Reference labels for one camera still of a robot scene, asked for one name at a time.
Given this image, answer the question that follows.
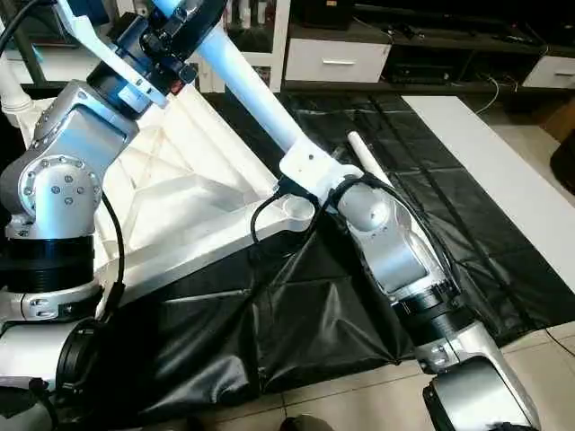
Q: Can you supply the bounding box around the white plastic table top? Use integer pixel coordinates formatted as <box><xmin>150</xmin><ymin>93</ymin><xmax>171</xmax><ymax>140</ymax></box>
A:
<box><xmin>18</xmin><ymin>85</ymin><xmax>317</xmax><ymax>297</ymax></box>

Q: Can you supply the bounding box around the white glass door cabinet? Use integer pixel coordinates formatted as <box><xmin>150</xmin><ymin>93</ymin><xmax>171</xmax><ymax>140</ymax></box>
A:
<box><xmin>220</xmin><ymin>0</ymin><xmax>293</xmax><ymax>93</ymax></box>

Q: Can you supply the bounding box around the black work mat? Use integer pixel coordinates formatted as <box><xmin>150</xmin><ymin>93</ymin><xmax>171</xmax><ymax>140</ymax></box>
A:
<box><xmin>0</xmin><ymin>85</ymin><xmax>575</xmax><ymax>423</ymax></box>

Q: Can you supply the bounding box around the white drawer unit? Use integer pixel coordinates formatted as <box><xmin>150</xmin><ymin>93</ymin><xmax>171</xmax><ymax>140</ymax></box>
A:
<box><xmin>521</xmin><ymin>56</ymin><xmax>575</xmax><ymax>89</ymax></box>
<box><xmin>284</xmin><ymin>38</ymin><xmax>392</xmax><ymax>84</ymax></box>

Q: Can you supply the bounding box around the white flat panel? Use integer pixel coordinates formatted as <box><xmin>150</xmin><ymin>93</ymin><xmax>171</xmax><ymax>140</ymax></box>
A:
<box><xmin>402</xmin><ymin>94</ymin><xmax>575</xmax><ymax>297</ymax></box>

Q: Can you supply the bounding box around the dark round object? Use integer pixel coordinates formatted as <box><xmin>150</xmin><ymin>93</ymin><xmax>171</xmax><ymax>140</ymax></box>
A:
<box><xmin>557</xmin><ymin>153</ymin><xmax>575</xmax><ymax>194</ymax></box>

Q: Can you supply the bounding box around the brown cardboard box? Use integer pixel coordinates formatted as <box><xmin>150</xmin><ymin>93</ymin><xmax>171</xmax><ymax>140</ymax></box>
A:
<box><xmin>539</xmin><ymin>99</ymin><xmax>575</xmax><ymax>145</ymax></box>

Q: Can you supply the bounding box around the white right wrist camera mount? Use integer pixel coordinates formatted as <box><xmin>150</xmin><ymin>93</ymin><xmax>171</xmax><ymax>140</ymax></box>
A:
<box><xmin>279</xmin><ymin>148</ymin><xmax>360</xmax><ymax>212</ymax></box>

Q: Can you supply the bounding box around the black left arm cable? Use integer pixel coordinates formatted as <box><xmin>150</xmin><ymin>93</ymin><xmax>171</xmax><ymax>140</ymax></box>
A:
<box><xmin>0</xmin><ymin>0</ymin><xmax>127</xmax><ymax>315</ymax></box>

